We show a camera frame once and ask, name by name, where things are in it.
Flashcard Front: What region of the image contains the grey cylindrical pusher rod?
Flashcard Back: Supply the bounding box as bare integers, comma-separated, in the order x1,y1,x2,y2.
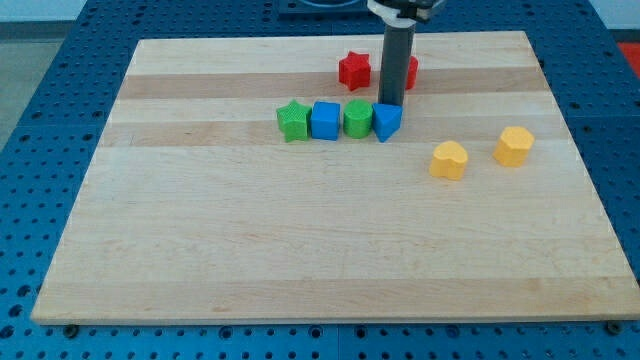
378,25,415,106

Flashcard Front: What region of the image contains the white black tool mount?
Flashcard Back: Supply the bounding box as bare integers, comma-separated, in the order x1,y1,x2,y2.
366,0,445,27

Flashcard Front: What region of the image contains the red star block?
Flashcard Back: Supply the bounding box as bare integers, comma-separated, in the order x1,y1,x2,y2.
338,51,371,91

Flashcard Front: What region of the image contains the red circle block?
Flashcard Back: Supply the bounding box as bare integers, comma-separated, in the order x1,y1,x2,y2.
405,56,419,90

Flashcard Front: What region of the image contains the green star block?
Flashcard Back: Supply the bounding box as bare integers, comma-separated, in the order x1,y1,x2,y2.
276,99,312,142

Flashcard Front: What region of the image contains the blue triangle block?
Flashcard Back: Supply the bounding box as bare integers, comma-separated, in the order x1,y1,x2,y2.
372,103,403,142

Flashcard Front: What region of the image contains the green cylinder block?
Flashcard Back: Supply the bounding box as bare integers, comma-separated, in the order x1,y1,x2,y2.
343,99,373,139

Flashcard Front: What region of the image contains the blue cube block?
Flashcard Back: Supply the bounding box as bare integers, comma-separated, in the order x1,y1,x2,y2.
311,101,340,141

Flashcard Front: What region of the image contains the yellow heart block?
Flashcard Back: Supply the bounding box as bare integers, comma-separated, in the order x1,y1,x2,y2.
429,141,468,180

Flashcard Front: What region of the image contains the yellow hexagon block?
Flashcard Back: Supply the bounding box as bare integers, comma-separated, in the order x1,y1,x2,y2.
493,126,535,167

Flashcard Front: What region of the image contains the wooden board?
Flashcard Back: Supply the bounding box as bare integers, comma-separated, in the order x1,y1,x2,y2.
31,31,639,325

